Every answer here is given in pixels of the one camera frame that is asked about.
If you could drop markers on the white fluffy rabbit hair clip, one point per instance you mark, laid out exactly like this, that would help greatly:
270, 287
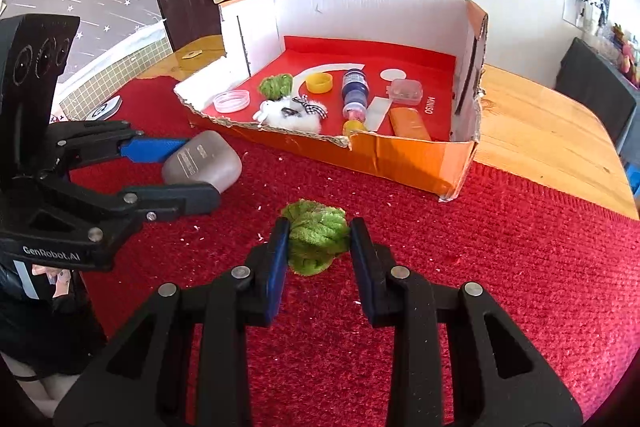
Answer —
295, 119

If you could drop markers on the colourful small toys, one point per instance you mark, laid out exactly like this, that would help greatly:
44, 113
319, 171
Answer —
625, 52

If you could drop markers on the white and orange cardboard box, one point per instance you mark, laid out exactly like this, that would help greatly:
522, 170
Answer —
400, 162

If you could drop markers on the small clear plastic box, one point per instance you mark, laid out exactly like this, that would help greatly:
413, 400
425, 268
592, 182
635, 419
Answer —
406, 91

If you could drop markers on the clear round petri dish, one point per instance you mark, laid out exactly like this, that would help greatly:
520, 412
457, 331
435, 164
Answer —
231, 100

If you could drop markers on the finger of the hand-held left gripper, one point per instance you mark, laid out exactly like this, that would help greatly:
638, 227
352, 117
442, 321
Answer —
185, 202
150, 149

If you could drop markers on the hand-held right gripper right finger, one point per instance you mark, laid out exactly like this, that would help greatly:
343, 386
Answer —
362, 272

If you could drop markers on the white oval device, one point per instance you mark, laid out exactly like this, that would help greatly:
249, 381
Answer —
102, 109

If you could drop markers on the red bag with white logo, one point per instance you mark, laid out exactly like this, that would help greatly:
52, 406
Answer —
325, 52

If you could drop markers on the pink and yellow doll figurine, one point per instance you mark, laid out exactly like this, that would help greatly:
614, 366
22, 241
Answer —
354, 119

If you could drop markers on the green yarn ball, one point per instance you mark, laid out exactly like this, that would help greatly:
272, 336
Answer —
275, 85
315, 237

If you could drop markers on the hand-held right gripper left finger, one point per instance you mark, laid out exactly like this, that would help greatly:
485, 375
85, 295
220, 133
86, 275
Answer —
277, 277

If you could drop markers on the red knitted mat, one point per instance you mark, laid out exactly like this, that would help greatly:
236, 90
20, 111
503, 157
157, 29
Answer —
500, 282

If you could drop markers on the black chair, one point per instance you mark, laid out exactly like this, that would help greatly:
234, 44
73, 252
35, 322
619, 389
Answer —
590, 82

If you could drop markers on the small blue bottle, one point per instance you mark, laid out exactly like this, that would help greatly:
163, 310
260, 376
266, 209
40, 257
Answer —
355, 89

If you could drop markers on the translucent grey container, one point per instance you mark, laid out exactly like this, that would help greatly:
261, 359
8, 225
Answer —
210, 162

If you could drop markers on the orange packet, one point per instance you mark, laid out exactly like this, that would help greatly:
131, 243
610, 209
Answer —
410, 124

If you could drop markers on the tiled ledge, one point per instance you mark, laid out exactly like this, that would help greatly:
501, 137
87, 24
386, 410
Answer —
135, 57

